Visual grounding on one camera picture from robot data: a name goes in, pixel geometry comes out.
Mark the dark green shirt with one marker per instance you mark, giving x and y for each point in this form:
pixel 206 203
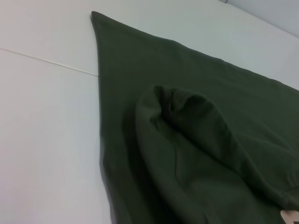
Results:
pixel 187 140

